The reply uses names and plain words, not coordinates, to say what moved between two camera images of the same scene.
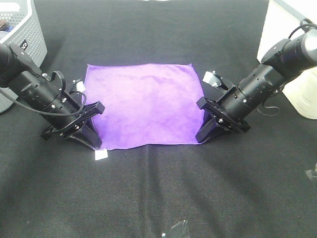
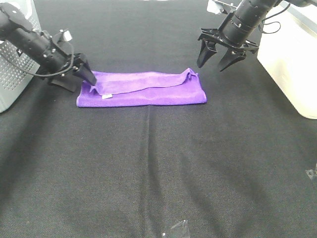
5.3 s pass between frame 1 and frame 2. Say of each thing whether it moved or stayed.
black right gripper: moved
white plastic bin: stayed
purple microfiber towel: moved
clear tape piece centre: stayed
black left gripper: moved
